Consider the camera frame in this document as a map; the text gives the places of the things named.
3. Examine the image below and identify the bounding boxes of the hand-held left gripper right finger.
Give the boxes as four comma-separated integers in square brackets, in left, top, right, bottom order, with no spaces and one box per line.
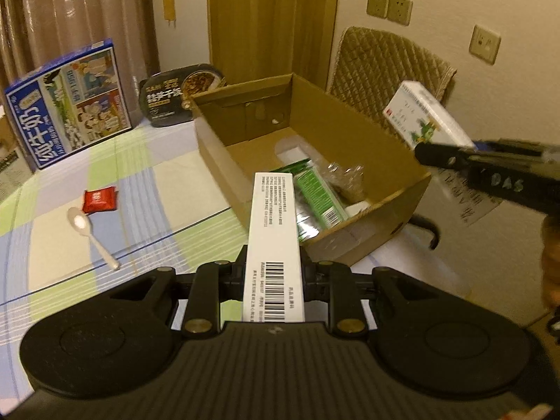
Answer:
[301,254,445,338]

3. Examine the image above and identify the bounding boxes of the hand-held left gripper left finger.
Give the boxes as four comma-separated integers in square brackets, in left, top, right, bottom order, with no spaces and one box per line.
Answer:
[104,245,250,338]

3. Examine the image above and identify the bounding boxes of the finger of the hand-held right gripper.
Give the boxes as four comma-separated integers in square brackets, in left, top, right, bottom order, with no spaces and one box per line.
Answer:
[475,139,547,154]
[415,141,476,169]

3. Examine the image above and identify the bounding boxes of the white box with green print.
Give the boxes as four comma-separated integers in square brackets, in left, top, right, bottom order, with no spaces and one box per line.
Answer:
[382,81,475,149]

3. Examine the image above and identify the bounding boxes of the silver foil bag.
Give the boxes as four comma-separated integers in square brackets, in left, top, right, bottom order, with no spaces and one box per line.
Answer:
[295,203,346,243]

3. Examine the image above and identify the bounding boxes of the white long barcode box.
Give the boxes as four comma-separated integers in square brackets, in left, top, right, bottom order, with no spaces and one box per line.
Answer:
[242,171,306,324]

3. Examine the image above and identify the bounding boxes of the green long carton box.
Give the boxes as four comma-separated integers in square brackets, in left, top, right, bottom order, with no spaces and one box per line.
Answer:
[269,160,351,230]

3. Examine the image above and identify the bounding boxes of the clear plastic wrapper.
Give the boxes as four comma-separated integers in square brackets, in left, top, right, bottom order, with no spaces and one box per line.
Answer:
[319,162,375,218]

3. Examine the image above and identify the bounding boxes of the brown cardboard box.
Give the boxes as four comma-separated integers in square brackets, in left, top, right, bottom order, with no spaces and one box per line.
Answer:
[188,73,432,267]

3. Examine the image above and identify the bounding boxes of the checked cloth covered desktop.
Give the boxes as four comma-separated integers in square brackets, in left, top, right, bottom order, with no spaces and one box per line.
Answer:
[0,118,475,346]

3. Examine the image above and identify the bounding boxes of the person's right hand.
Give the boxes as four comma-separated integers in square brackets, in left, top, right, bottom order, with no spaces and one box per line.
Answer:
[540,216,560,311]

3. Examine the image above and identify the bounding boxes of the white printed paper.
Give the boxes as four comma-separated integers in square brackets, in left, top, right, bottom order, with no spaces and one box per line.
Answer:
[437,170,504,228]

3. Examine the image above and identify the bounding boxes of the chair with quilted cover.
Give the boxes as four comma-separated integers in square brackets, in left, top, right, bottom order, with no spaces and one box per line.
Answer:
[327,26,458,250]

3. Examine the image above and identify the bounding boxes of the white plastic spoon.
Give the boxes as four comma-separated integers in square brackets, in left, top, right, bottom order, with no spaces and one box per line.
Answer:
[67,207,121,271]

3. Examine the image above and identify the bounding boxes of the red snack packet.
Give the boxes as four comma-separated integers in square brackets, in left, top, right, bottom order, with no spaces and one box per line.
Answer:
[83,187,120,215]

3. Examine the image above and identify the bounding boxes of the black instant rice bowl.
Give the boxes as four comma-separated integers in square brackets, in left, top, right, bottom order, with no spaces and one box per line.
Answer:
[138,63,226,128]

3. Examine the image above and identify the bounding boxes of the wooden door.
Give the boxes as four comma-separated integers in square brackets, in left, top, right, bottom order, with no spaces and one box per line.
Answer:
[206,0,341,92]

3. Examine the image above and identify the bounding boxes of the blue milk carton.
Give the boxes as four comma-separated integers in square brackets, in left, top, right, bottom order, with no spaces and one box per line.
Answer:
[4,37,133,170]

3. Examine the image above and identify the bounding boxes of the white product picture box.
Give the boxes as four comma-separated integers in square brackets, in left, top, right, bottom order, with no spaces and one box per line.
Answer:
[0,140,35,204]

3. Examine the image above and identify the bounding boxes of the beige curtain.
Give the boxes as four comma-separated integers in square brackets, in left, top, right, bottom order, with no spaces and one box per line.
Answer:
[0,0,160,92]

